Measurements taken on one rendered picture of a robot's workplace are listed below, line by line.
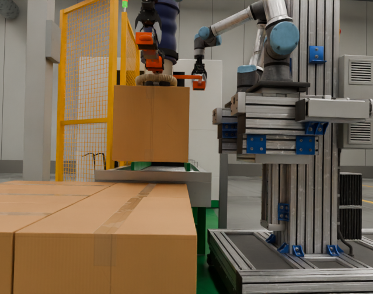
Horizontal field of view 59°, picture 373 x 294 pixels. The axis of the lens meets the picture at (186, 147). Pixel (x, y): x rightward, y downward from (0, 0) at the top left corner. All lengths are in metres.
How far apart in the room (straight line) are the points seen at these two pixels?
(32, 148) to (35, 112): 0.29
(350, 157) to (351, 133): 10.91
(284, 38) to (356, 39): 12.06
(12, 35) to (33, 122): 9.42
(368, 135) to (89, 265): 1.49
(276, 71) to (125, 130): 0.80
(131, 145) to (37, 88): 1.38
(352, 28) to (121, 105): 12.18
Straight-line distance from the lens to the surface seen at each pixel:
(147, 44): 1.45
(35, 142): 2.89
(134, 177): 1.99
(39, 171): 2.88
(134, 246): 0.75
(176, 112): 1.73
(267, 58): 1.58
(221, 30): 2.21
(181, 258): 0.75
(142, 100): 1.75
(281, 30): 1.45
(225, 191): 2.57
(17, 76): 11.85
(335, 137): 1.83
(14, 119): 11.67
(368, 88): 1.90
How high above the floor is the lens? 0.72
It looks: 1 degrees up
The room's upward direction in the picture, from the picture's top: 1 degrees clockwise
